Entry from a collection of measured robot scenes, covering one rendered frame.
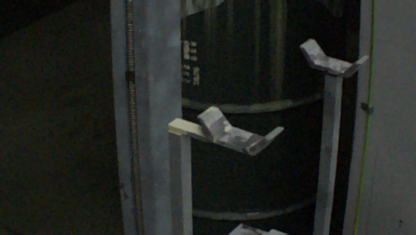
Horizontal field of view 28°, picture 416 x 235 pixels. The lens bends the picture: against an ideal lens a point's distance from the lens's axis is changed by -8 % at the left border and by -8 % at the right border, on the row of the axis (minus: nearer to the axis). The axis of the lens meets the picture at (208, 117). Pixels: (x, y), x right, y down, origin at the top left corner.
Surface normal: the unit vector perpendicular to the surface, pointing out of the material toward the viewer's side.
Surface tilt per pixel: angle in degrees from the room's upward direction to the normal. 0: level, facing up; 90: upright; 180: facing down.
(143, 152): 90
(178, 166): 90
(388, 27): 90
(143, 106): 90
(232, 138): 0
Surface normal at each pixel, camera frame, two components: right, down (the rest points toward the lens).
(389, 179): -0.56, 0.40
